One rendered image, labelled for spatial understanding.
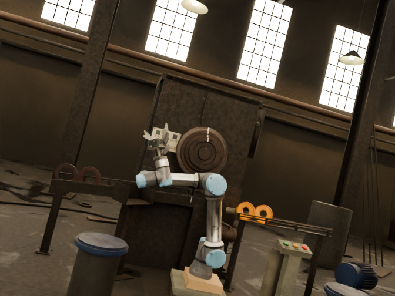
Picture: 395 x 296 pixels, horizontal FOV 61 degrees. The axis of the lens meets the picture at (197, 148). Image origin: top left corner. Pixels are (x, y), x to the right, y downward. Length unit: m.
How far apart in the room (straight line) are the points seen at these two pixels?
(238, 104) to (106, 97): 6.21
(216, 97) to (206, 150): 0.57
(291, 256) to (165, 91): 1.76
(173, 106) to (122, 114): 5.99
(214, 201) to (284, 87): 8.46
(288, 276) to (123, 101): 7.24
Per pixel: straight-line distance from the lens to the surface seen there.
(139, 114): 9.08
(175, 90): 3.17
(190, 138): 2.97
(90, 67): 5.64
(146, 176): 1.86
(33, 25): 9.00
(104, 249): 2.05
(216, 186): 1.91
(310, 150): 10.49
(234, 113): 3.27
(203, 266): 2.16
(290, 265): 2.63
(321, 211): 5.28
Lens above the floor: 1.02
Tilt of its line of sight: 2 degrees up
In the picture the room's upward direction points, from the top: 14 degrees clockwise
